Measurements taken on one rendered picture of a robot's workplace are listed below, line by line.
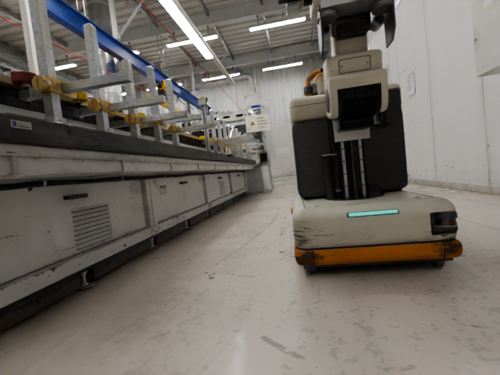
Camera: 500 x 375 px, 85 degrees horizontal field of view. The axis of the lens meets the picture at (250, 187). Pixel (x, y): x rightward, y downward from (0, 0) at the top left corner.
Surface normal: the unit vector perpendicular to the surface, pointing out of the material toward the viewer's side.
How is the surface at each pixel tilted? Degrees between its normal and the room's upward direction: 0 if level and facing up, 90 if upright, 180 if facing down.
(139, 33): 90
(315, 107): 90
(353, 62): 98
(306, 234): 90
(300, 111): 90
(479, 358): 0
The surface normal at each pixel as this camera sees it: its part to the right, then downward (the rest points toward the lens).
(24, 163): 0.98, -0.10
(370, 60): -0.14, 0.21
